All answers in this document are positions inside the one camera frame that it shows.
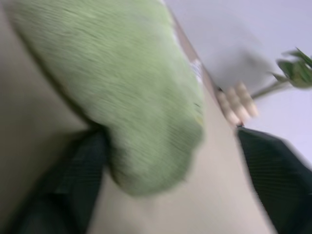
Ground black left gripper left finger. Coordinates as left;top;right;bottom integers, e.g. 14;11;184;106
9;129;109;234

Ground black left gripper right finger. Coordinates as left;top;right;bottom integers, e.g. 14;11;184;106
237;127;312;234

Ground green towel with white trim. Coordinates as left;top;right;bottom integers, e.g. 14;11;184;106
11;0;207;198

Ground green leafy plant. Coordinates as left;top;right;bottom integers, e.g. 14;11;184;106
251;47;312;99

